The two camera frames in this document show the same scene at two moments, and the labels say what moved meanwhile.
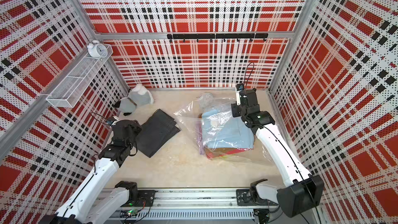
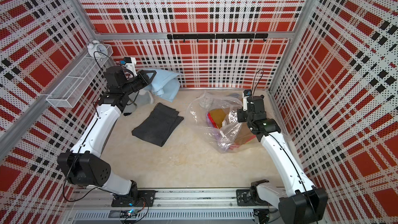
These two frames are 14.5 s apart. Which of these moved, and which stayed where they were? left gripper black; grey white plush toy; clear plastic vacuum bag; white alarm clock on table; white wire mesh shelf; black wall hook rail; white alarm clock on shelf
Moved: left gripper black; clear plastic vacuum bag
Stayed: white alarm clock on table; white wire mesh shelf; white alarm clock on shelf; grey white plush toy; black wall hook rail
